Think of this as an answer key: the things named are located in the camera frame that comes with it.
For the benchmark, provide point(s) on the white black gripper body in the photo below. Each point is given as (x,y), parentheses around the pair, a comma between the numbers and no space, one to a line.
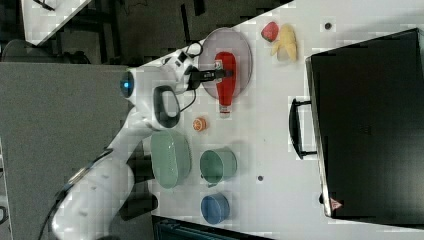
(196,77)

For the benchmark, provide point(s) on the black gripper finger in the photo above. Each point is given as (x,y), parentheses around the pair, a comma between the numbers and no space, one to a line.
(223,73)

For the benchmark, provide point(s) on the red ketchup bottle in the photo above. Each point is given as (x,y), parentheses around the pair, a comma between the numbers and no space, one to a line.
(226,86)

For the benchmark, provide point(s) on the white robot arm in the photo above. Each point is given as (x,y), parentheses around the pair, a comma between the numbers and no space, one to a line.
(92,197)

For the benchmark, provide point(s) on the grey round plate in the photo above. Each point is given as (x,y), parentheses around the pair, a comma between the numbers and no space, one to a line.
(228,40)

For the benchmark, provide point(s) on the orange slice toy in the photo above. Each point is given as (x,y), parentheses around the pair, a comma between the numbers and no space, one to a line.
(199,124)

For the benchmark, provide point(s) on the red green toy fruit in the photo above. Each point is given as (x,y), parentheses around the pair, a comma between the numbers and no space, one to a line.
(270,31)

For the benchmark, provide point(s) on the toy banana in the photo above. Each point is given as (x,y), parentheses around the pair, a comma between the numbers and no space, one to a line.
(287,41)

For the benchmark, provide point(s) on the green perforated colander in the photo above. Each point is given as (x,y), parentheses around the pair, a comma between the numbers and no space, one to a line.
(171,158)

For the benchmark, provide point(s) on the green mug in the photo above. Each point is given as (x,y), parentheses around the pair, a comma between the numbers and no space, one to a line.
(218,165)

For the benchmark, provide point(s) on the blue bowl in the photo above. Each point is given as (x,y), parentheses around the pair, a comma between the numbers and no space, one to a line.
(215,208)

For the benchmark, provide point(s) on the black toaster oven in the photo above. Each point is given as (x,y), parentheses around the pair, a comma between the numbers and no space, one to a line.
(367,109)

